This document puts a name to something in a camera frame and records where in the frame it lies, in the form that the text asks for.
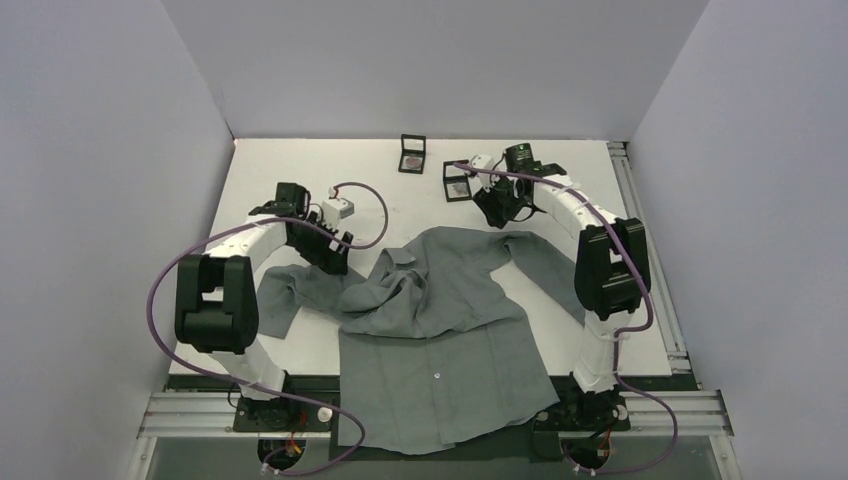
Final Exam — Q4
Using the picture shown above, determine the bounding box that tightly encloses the black frame stand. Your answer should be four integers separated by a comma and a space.
398, 133, 427, 174
442, 159, 473, 203

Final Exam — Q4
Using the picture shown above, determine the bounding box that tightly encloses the grey button-up shirt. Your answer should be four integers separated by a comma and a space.
257, 227, 585, 455

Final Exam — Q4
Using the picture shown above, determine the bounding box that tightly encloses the aluminium rail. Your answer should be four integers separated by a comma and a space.
607, 141, 692, 374
138, 391, 733, 438

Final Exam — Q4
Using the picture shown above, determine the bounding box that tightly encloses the black frame stand left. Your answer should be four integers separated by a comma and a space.
398, 133, 427, 174

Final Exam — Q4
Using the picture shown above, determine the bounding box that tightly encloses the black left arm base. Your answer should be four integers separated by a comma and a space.
227, 384, 336, 473

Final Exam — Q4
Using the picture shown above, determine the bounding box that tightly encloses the aluminium rail front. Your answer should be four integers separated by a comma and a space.
138, 391, 733, 438

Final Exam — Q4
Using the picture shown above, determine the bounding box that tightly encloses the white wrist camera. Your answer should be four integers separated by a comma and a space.
320, 198, 355, 228
468, 154, 494, 176

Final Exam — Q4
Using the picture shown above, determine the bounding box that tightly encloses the black frame stand right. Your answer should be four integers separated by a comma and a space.
442, 159, 473, 203

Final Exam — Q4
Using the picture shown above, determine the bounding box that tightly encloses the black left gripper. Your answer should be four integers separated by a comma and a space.
289, 213, 352, 276

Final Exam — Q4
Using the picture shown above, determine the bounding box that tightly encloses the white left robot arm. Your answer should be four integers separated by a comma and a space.
174, 182, 354, 430

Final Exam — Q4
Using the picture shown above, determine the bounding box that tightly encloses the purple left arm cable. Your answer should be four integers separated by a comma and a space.
145, 181, 390, 478

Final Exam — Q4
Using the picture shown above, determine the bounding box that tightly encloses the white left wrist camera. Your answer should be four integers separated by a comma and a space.
320, 198, 355, 228

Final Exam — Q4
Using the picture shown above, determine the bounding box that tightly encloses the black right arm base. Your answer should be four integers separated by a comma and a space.
529, 387, 630, 470

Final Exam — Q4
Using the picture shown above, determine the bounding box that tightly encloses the aluminium rail right side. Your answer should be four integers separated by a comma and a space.
607, 141, 692, 374

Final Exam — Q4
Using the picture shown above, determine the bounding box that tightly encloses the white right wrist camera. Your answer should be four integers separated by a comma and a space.
468, 154, 494, 176

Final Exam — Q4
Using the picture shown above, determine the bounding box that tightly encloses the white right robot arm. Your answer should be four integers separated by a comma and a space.
463, 143, 651, 427

